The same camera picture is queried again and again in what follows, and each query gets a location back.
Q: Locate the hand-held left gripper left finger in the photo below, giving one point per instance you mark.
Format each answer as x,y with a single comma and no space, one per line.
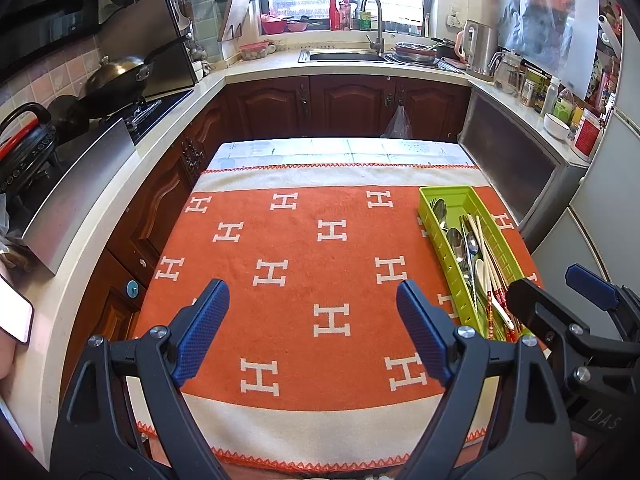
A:
202,330

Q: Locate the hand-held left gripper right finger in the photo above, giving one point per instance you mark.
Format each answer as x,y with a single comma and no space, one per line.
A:
425,330

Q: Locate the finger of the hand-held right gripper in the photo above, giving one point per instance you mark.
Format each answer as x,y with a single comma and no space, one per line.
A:
592,285
530,300

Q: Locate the pile of chopsticks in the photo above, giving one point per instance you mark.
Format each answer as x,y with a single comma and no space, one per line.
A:
491,312

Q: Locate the white ceramic spoon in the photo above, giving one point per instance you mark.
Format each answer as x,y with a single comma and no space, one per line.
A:
480,270

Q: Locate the large metal spoon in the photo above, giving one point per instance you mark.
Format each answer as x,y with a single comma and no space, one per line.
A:
454,240

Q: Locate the green plastic utensil tray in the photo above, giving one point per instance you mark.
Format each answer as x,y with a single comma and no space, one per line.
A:
460,200

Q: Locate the blue round cabinet lock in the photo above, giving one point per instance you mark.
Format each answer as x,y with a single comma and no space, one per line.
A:
133,288

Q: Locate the grey refrigerator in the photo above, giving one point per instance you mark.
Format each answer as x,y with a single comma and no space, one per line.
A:
605,185

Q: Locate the orange patterned blanket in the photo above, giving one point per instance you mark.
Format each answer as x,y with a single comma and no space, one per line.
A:
300,360

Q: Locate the stainless steel cabinet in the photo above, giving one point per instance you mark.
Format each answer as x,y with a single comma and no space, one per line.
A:
510,150

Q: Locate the red canister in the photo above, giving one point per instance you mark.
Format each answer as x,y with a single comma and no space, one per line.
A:
587,132

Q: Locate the white bowl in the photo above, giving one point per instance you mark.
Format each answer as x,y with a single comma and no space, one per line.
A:
557,126

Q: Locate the green oil bottle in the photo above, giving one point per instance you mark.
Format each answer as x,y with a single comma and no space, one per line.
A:
563,107

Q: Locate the low stainless steel splash guard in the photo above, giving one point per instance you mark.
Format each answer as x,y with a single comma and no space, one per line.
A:
80,190

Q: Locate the smartphone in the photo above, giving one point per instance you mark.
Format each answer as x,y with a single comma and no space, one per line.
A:
15,310

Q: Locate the white plastic bottle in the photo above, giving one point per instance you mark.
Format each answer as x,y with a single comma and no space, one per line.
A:
549,97

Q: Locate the pale blue patterned table cover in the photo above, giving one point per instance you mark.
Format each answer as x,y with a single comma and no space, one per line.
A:
300,149

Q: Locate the clear plastic bag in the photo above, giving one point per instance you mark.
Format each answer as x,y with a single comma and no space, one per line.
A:
397,125

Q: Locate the black gas stove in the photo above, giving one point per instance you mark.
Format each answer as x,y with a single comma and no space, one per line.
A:
160,110

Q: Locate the glass jug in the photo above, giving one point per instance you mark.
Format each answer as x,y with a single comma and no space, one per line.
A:
507,72

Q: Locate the black red-trimmed cooker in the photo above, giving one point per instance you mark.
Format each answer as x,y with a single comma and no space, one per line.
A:
25,150

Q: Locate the black pot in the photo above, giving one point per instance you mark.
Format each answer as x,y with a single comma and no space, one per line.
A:
67,115

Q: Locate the steel electric kettle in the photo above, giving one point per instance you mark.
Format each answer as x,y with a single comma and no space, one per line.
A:
480,50

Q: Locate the white plastic wrap roll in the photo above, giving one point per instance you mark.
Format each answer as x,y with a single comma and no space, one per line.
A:
609,30

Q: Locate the dark wok with lid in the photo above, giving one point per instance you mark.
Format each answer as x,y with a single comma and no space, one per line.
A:
115,77

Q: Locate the white kitchen countertop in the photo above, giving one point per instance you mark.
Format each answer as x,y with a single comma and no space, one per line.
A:
260,67

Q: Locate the pile of dishes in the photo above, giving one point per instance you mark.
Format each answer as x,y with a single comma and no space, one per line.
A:
415,54

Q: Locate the steel sink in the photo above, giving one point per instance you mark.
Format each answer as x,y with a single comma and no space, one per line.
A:
345,56

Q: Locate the metal faucet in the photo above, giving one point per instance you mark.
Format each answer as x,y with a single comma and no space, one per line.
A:
380,25

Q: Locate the large red bowl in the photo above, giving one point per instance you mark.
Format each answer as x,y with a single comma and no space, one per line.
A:
273,24

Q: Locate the wooden cutting board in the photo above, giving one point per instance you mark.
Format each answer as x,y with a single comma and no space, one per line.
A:
233,17

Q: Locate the green label bottle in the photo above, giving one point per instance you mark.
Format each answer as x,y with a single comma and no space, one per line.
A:
365,21

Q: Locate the small red bowl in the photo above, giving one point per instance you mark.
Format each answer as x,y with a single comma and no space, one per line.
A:
297,26

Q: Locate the red bottle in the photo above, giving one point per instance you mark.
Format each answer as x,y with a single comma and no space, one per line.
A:
334,12
346,12

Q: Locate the black range hood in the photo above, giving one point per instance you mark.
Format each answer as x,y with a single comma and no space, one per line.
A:
45,10

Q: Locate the translucent plastic wall sheet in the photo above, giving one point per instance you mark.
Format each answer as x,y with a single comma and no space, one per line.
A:
540,25

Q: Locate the white wall socket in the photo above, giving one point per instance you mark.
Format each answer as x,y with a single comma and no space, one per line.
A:
453,20

